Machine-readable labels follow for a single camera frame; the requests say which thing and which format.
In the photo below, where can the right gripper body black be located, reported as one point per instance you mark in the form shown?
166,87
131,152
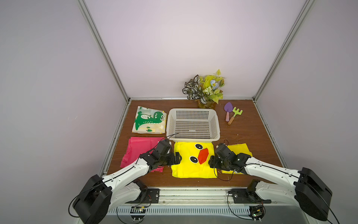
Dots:
215,161

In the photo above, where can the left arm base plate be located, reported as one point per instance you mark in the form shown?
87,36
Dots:
150,195

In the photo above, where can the left circuit board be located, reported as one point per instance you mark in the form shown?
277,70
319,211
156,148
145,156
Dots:
137,213

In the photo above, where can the purple toy trowel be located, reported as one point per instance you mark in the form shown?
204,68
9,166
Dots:
228,109

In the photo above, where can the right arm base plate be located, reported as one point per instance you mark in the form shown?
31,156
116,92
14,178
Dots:
241,196

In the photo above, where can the circuit board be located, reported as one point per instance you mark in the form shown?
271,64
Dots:
257,212
137,213

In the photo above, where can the artificial potted plant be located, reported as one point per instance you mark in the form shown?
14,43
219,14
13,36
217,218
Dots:
205,90

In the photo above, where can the right circuit board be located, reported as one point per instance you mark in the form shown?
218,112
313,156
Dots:
257,212

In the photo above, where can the white plastic perforated basket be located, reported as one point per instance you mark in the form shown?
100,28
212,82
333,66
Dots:
193,125

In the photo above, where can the green dinosaur folded raincoat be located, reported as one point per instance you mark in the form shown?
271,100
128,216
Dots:
149,121

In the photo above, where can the aluminium front rail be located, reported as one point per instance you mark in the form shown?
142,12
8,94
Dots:
195,196

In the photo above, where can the plain yellow raincoat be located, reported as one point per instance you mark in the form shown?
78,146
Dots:
238,148

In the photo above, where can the green toy rake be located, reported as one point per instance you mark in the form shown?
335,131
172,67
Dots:
236,112

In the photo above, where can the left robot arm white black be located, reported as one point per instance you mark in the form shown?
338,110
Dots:
102,194

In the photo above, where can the pink raincoat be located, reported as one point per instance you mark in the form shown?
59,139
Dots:
138,146

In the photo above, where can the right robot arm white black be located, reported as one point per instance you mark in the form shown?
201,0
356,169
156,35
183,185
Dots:
302,188

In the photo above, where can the yellow duck face raincoat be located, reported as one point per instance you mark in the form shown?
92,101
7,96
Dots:
195,157

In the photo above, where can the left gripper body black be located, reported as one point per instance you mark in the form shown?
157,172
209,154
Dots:
165,160

